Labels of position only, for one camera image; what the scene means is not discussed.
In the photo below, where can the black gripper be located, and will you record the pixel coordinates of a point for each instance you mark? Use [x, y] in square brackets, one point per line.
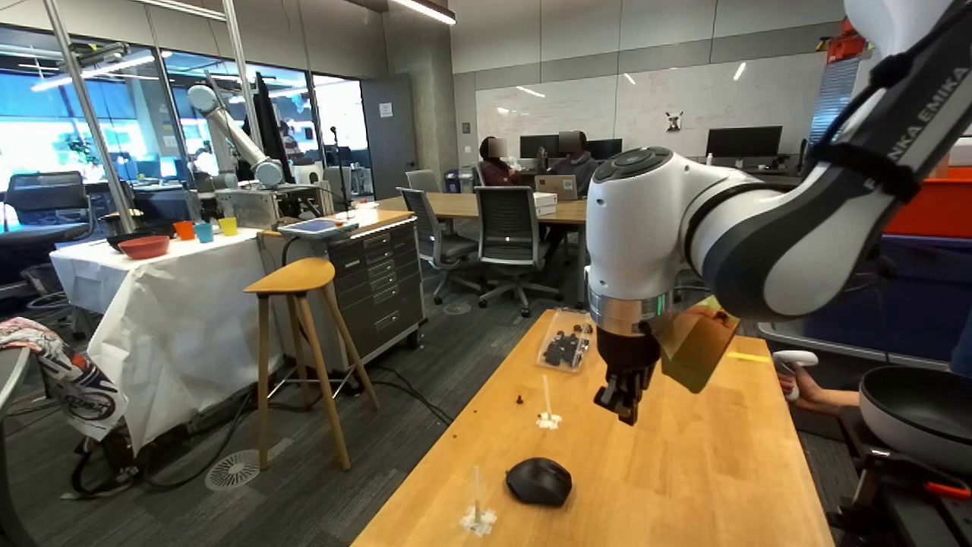
[626, 354]

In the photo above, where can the white handheld controller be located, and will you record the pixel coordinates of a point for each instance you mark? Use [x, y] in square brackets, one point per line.
[796, 356]

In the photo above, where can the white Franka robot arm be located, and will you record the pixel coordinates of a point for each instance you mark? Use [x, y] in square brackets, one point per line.
[780, 216]

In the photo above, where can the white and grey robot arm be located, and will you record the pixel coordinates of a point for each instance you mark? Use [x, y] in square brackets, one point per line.
[238, 139]

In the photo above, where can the person's forearm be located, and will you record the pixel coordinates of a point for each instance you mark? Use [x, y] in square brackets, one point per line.
[838, 396]

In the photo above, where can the black computer mouse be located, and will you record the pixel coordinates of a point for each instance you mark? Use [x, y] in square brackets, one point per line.
[539, 482]

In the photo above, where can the person's hand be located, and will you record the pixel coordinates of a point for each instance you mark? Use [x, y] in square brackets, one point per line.
[793, 383]

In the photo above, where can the tray of black parts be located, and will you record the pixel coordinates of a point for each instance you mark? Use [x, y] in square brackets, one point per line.
[565, 351]

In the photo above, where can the small black piece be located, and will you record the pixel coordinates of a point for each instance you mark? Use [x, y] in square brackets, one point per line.
[522, 400]

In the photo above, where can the grey office chair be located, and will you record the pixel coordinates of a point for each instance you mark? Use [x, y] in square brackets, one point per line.
[429, 237]
[508, 237]

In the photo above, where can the grey laptop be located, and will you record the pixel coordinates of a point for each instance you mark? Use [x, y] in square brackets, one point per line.
[554, 186]

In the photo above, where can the seated person in grey top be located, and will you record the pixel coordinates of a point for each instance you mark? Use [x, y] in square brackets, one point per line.
[575, 161]

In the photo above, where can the light wooden desk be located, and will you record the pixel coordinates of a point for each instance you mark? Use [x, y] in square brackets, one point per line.
[459, 205]

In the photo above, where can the grey drawer cabinet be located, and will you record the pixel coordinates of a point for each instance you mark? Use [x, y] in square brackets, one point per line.
[380, 283]

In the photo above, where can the seated person in red top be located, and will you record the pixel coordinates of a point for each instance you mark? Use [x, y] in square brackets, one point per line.
[494, 161]

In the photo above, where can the black frying pan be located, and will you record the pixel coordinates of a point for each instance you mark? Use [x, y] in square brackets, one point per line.
[917, 413]

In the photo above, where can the wooden stool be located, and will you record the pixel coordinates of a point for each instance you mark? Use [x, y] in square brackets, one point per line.
[300, 306]

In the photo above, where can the grey door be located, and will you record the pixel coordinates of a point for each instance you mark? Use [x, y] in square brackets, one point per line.
[391, 139]

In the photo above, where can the orange box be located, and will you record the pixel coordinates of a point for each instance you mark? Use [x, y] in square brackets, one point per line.
[930, 202]

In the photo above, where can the yellow cup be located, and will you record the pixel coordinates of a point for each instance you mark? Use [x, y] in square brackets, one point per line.
[229, 225]

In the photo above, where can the black monitor on pole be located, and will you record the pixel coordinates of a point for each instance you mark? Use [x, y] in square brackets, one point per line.
[273, 126]

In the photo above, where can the blue cup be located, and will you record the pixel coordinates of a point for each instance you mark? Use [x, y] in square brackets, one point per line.
[204, 231]

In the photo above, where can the white cloth covered table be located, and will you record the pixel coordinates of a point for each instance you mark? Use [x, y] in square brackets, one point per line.
[173, 322]

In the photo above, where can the orange cup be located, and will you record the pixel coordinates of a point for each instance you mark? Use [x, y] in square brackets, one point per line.
[185, 229]

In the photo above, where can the red bowl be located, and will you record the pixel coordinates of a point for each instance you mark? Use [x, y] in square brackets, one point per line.
[145, 248]

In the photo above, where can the black mesh office chair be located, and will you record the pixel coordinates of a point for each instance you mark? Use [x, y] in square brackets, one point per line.
[47, 199]

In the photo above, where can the white thin post stand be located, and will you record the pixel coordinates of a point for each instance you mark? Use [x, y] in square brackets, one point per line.
[549, 415]
[478, 516]

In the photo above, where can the tan wrist camera box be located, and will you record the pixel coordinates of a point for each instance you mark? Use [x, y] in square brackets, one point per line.
[697, 345]

